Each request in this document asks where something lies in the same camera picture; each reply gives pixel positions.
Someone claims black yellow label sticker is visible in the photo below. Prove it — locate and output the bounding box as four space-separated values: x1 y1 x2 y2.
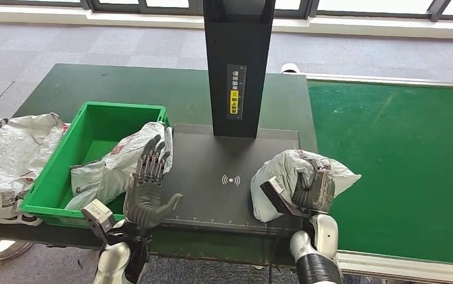
226 64 248 121

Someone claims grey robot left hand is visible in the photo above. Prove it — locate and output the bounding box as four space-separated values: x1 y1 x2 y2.
124 134 183 230

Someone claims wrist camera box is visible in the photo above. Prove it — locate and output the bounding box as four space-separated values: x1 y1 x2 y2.
260 177 302 218
81 199 117 246

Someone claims white window sill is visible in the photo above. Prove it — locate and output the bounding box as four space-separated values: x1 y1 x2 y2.
0 2 453 40

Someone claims chrome round stand base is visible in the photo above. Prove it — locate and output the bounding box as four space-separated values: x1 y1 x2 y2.
0 238 35 262

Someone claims green plastic crate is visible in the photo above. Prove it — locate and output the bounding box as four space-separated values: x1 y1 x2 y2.
18 102 170 230

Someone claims white parcel large red logo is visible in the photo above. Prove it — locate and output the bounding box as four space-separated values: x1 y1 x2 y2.
64 122 174 211

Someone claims plain grey-white parcel bag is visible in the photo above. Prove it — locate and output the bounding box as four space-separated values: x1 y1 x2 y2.
250 149 363 224

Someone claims dark window frame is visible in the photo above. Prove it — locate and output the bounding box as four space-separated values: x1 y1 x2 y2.
0 0 453 22

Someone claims black inbound scanner machine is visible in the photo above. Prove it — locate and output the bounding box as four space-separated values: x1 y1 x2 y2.
160 0 309 238

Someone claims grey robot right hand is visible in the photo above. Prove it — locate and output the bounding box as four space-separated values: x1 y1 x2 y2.
291 159 336 215

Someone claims aluminium conveyor frame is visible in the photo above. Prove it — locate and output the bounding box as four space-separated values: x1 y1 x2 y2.
300 72 453 284

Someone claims white round roller end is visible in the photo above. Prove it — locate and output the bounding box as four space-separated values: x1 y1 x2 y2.
280 63 302 75

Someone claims large crumpled white sack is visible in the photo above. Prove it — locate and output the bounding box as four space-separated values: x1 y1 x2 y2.
0 112 70 227

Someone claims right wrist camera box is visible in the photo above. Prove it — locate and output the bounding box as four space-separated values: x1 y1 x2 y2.
260 177 302 218

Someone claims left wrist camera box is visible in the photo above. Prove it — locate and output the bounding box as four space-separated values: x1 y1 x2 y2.
81 199 117 246

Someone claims dark green table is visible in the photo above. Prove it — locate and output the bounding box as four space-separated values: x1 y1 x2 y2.
0 63 318 267

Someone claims green conveyor belt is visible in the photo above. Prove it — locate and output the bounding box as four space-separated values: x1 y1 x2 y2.
306 80 453 267

